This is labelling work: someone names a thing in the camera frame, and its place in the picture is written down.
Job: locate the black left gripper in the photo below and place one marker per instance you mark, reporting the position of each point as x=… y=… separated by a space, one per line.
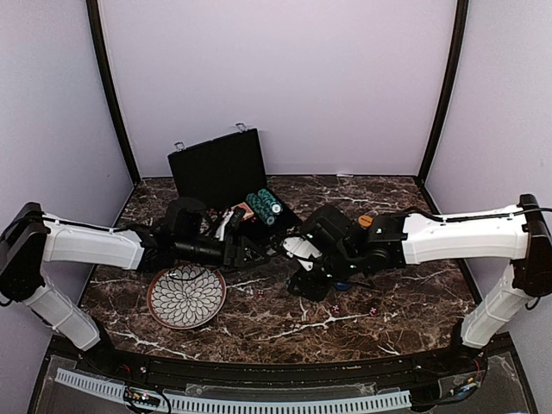
x=239 y=253

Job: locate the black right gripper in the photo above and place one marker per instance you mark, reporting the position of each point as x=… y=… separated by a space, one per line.
x=310 y=289

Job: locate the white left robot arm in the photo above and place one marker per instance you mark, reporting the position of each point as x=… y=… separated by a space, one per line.
x=186 y=232

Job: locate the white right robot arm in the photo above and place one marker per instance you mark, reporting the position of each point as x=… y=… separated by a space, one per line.
x=330 y=248

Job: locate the blue small blind button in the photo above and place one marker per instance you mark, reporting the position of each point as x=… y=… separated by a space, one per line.
x=342 y=286

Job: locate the red playing card deck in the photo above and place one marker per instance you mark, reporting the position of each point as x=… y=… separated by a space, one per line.
x=247 y=211

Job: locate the green blue chip stack front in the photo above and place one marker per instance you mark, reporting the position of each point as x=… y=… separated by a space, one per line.
x=260 y=209

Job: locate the green blue chip stack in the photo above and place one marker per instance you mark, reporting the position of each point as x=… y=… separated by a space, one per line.
x=260 y=209
x=270 y=201

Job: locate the green blue chip stack rear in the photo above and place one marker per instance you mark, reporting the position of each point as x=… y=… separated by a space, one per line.
x=270 y=201

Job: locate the floral patterned plate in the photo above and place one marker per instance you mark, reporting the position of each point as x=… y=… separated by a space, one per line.
x=186 y=297

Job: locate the black poker case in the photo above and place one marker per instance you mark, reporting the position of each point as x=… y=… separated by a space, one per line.
x=220 y=172

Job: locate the orange big blind button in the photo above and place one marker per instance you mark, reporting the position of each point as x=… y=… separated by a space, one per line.
x=365 y=221

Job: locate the black front table rail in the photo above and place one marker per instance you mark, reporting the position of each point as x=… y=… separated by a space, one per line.
x=171 y=373

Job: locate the white slotted cable duct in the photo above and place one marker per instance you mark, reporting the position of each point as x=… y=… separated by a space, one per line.
x=146 y=400

